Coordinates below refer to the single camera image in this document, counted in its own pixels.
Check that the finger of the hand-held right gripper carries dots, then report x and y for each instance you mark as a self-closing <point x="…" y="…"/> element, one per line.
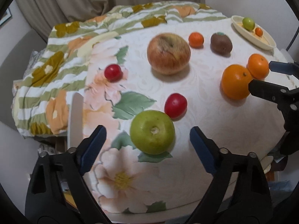
<point x="280" y="67"/>
<point x="264" y="88"/>

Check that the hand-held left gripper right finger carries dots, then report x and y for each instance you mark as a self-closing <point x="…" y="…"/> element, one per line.
<point x="203" y="149"/>

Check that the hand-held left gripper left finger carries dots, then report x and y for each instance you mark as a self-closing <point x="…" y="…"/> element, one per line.
<point x="92" y="149"/>

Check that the medium orange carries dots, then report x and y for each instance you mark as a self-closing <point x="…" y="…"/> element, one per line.
<point x="258" y="65"/>

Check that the large orange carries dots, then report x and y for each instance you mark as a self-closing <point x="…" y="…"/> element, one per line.
<point x="234" y="81"/>

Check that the cream oval dish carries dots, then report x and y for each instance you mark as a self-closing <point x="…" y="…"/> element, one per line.
<point x="257" y="40"/>

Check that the red tomato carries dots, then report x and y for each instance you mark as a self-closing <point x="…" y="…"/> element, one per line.
<point x="175" y="105"/>

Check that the large green apple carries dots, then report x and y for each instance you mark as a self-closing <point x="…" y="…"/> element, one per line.
<point x="151" y="133"/>

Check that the brown kiwi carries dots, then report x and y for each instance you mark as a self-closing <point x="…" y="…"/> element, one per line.
<point x="220" y="43"/>

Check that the round red plum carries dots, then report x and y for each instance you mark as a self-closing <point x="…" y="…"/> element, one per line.
<point x="112" y="72"/>

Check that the small tangerine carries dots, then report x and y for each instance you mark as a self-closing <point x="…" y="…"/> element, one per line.
<point x="196" y="39"/>

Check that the large red-yellow apple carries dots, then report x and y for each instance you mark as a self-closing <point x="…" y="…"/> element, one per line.
<point x="168" y="53"/>

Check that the white floral tablecloth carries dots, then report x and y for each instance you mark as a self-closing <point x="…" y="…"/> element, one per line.
<point x="205" y="121"/>

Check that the white flat slat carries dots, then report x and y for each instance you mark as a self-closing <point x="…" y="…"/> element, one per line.
<point x="76" y="121"/>

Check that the tiny orange kumquat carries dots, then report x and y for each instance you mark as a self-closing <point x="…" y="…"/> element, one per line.
<point x="258" y="31"/>

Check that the small green apple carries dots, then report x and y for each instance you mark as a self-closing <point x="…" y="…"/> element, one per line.
<point x="248" y="23"/>

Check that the striped floral blanket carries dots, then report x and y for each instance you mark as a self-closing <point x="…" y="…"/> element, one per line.
<point x="46" y="74"/>

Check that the grey patterned cloth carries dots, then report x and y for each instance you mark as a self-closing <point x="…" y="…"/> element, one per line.
<point x="30" y="63"/>

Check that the beige curtain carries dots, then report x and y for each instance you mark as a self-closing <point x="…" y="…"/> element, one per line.
<point x="81" y="0"/>

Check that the framed wall picture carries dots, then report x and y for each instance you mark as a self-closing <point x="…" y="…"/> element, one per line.
<point x="5" y="16"/>

